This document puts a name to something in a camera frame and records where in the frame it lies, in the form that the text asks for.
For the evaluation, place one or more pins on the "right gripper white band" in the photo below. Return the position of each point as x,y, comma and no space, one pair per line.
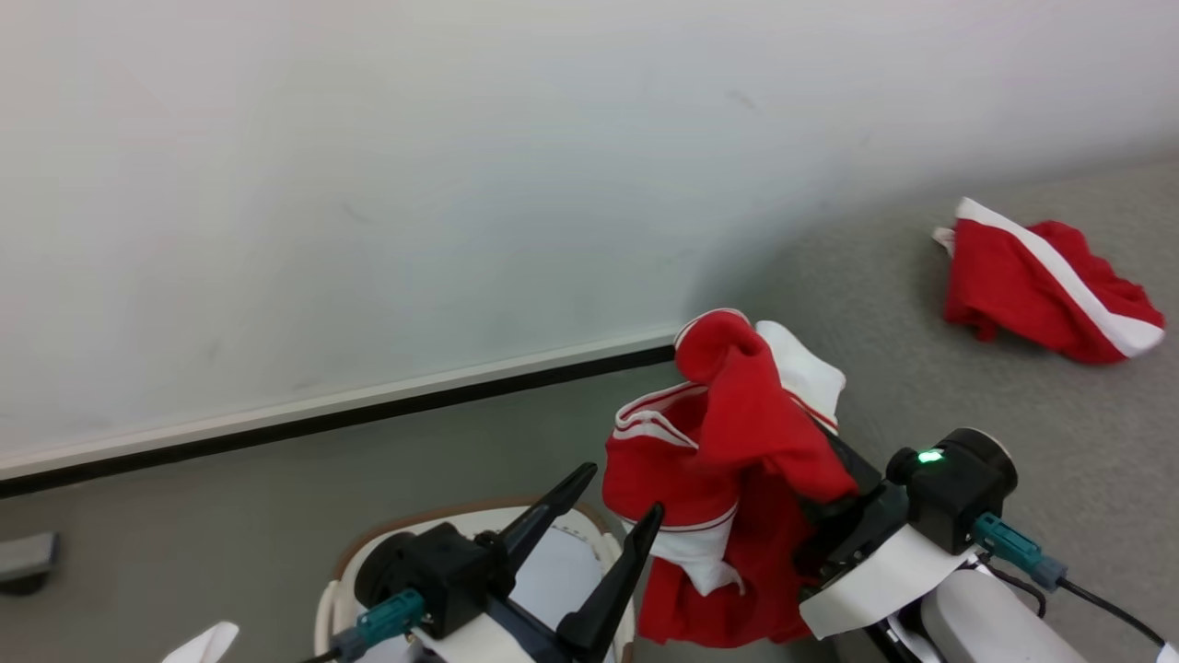
875,571

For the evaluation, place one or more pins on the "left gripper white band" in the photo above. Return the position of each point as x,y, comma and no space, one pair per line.
479,645

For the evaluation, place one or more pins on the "red and white garment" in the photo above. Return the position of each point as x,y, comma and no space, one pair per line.
1022,285
737,433

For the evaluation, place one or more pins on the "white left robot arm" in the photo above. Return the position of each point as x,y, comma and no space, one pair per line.
207,646

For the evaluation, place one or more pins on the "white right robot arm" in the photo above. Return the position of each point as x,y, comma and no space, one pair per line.
995,626

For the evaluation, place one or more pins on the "grey fabric sofa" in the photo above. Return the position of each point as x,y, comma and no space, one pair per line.
1013,414

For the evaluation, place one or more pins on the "beige woven laundry basket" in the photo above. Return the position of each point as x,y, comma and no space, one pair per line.
589,543

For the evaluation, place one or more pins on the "white and black baseboard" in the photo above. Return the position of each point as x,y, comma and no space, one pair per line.
322,419

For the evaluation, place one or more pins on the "grey metal furniture foot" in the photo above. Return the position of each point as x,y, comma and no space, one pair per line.
26,555

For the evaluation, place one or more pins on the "black caster wheel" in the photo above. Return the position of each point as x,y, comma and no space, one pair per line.
23,586

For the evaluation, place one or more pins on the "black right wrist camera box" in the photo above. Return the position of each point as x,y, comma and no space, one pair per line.
958,488

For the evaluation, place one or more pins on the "teal right camera connector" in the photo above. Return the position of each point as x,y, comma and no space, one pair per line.
1018,551

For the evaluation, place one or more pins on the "teal camera connector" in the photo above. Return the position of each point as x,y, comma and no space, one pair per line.
382,622
1018,551

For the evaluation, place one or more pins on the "teal left camera connector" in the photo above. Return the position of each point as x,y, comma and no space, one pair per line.
382,622

